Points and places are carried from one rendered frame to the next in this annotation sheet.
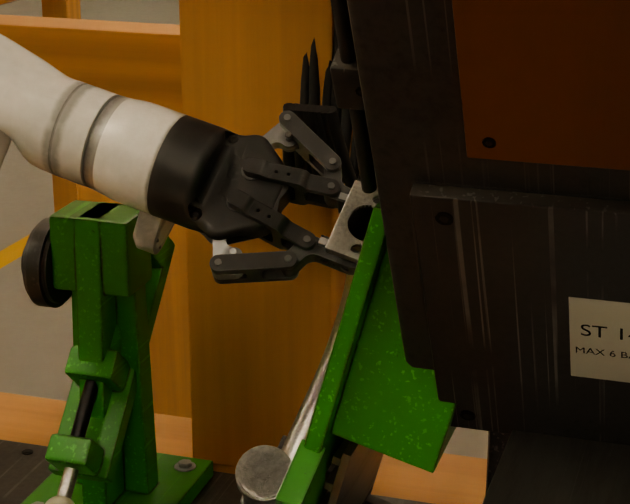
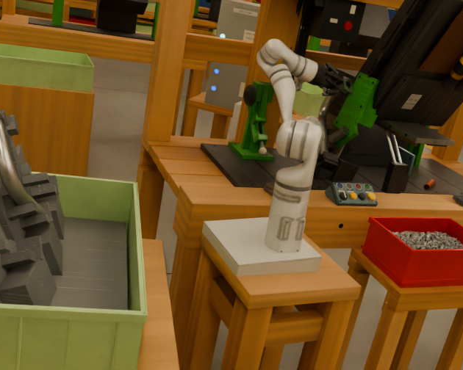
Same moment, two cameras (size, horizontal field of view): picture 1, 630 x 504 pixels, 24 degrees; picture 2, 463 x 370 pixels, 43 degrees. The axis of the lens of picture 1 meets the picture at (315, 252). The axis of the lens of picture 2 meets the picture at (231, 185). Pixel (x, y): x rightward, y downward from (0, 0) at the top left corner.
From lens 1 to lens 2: 1.66 m
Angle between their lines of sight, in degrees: 39
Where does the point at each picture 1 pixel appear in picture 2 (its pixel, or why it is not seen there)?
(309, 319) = (276, 110)
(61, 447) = (261, 136)
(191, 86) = not seen: hidden behind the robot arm
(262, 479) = (345, 131)
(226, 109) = not seen: hidden behind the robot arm
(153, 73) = (235, 51)
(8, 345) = not seen: outside the picture
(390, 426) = (367, 120)
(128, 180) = (311, 74)
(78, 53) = (217, 45)
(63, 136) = (300, 64)
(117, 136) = (310, 65)
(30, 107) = (294, 58)
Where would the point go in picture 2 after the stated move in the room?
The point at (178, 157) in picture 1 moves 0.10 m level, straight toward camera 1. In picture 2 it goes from (321, 70) to (344, 77)
